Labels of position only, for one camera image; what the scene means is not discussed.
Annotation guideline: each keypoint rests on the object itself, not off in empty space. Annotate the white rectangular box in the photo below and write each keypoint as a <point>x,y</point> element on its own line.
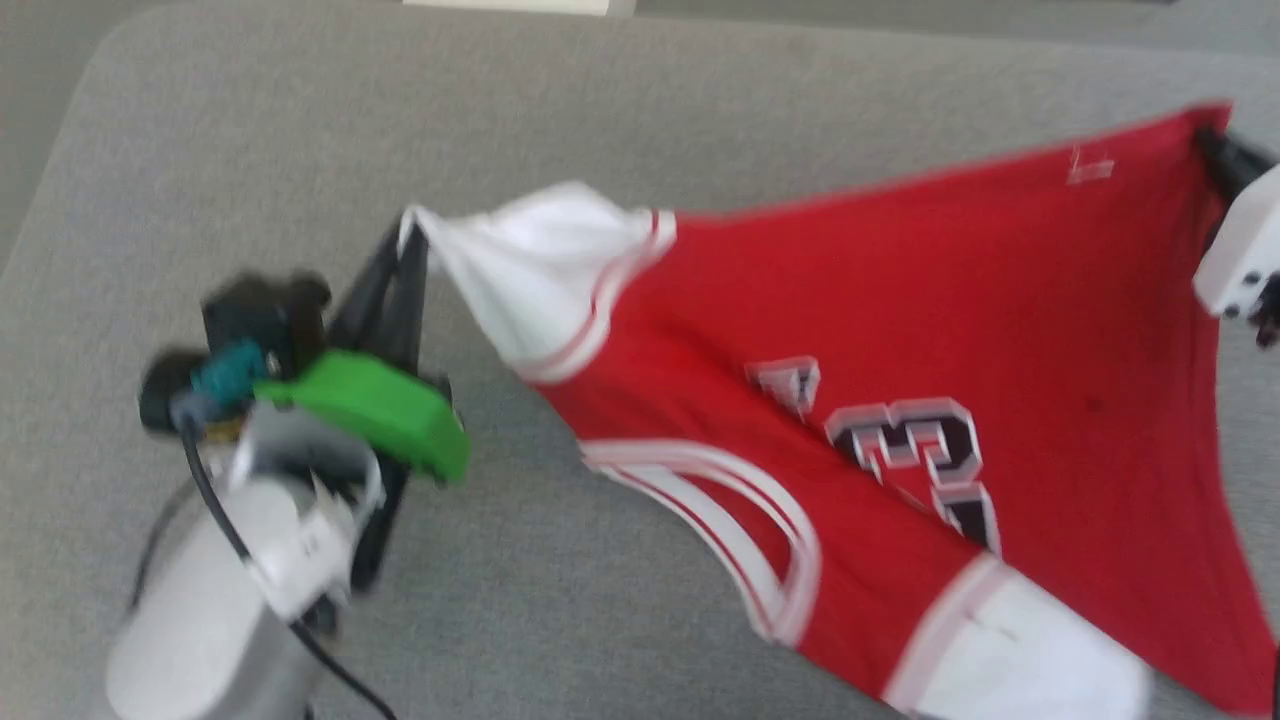
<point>520,5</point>

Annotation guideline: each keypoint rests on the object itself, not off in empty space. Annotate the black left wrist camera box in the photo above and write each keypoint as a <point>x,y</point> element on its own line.
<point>265,315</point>

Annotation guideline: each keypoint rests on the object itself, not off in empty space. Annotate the red and white basketball jersey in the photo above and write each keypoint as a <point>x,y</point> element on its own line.
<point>900,400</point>

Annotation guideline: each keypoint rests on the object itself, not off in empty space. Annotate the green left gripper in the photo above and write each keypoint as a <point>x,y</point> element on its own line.
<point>380,410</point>

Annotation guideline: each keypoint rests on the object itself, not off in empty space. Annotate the grey fabric sofa cushion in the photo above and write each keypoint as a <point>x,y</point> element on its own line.
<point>650,110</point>

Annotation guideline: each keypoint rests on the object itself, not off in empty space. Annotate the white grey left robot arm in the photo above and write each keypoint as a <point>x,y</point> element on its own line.
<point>220,600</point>

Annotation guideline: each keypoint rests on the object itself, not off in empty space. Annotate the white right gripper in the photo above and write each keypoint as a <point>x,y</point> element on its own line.
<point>1245,250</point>

